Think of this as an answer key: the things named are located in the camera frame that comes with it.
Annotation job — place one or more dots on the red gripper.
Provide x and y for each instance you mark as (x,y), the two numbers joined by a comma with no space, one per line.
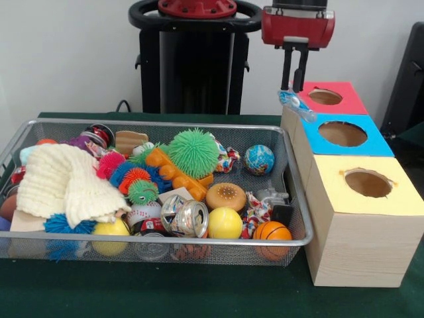
(298,28)

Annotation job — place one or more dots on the crushed clear plastic bottle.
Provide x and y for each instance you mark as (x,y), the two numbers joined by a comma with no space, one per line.
(296,106)

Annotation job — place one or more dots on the green spiky rubber ball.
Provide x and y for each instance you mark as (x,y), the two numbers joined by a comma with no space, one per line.
(193,154)

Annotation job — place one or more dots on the cream waffle cloth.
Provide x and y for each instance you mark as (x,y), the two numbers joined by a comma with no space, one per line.
(66,179)

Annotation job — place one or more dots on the wooden box with three holes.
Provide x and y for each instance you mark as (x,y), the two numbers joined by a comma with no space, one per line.
(357,251)

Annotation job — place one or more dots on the black upright panel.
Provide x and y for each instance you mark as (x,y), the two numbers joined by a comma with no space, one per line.
(407,76)

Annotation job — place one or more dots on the side table with green cloth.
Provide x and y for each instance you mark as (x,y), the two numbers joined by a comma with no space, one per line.
(414,136)

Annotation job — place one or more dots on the orange toy basketball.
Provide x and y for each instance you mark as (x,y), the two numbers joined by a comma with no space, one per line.
(271,232)

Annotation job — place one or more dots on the opened silver drink can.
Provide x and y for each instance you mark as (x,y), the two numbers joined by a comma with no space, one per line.
(183,218)

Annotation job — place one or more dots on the white baseball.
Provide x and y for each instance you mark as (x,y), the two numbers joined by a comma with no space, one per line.
(144,212)

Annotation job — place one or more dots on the orange plush toy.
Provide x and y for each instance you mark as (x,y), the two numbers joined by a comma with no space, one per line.
(121,215)

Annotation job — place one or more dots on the purple spiky rubber ball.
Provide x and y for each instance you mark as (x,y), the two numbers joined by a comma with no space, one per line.
(76,140)

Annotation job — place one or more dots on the blue spiky ball with eyes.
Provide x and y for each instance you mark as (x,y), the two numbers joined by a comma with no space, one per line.
(59,225)

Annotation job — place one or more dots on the mint knitted cloth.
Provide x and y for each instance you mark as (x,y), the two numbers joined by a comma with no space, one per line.
(26,154)

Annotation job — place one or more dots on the plain wooden block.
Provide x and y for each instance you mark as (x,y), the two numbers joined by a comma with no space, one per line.
(24,223)

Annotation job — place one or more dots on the brown toy football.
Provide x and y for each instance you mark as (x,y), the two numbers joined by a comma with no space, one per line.
(8,207)

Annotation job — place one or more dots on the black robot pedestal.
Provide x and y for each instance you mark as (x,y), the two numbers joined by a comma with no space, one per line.
(192,66)

